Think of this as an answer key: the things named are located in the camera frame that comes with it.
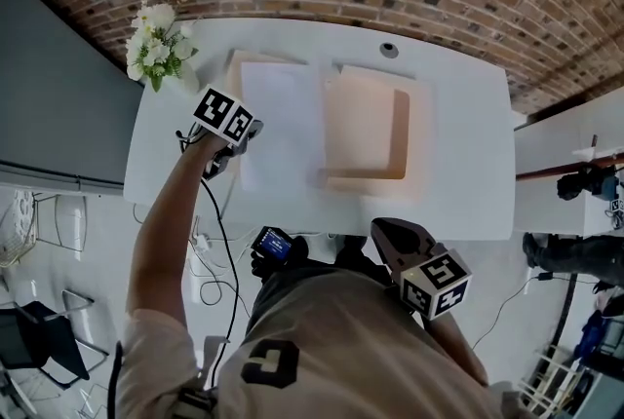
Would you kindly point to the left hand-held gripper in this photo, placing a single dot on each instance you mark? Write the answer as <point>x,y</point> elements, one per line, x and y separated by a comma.
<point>222,115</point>

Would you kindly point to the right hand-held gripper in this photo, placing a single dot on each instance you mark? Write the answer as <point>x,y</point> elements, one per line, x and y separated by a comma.
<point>434,280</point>

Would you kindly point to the white A4 paper sheet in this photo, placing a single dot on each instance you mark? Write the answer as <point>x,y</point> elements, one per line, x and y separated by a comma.
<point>283,129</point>

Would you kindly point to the beige shallow tray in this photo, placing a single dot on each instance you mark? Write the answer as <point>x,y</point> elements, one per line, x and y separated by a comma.
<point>361,134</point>

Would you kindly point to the person's right forearm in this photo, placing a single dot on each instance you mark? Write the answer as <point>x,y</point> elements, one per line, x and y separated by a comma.
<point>458,349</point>

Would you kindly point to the person's dark trousers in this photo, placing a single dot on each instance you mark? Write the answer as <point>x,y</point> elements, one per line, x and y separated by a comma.
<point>351,256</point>

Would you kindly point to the white vase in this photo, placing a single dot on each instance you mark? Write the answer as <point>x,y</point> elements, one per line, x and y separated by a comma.
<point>187,76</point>

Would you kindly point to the black power adapter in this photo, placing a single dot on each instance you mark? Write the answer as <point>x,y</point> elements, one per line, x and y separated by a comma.
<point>544,277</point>

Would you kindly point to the small blue screen device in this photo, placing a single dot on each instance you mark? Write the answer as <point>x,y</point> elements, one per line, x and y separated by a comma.
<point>273,245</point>

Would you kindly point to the person's beige shirt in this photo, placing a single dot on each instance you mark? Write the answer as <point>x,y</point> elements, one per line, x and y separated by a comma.
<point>331,349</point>

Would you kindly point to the white flower bouquet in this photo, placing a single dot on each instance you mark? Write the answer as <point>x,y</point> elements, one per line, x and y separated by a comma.
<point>153,47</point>

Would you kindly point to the white low cabinet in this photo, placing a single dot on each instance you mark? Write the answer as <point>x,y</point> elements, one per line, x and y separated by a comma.
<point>551,202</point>

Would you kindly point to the pale wooden rack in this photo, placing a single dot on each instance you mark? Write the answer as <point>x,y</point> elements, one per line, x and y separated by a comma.
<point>551,378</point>

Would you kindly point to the grey desk grommet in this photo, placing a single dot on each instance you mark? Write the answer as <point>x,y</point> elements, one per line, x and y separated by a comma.
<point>389,49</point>

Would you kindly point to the blue bag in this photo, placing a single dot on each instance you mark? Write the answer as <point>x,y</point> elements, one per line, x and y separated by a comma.
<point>591,334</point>

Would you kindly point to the grey cabinet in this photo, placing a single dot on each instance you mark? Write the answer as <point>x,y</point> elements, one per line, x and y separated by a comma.
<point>53,105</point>

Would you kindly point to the black chair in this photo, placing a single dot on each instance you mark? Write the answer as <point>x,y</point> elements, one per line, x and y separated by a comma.
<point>44,344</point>

